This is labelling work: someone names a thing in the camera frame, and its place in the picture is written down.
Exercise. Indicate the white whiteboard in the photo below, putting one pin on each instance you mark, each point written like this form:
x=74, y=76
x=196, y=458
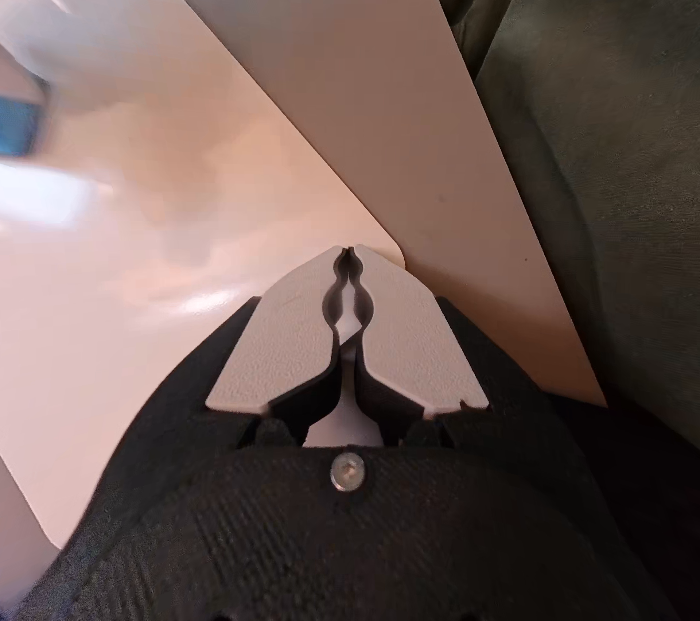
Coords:
x=136, y=249

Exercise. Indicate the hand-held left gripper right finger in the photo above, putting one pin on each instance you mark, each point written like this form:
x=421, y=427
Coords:
x=415, y=347

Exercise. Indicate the blue foam eraser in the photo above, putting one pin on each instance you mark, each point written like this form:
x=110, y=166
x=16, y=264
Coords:
x=19, y=123

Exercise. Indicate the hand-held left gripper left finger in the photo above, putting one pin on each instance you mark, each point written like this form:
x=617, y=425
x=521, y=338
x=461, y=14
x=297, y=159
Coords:
x=279, y=347

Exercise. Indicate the person's green sweatshirt torso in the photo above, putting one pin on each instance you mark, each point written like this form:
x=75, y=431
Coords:
x=601, y=139

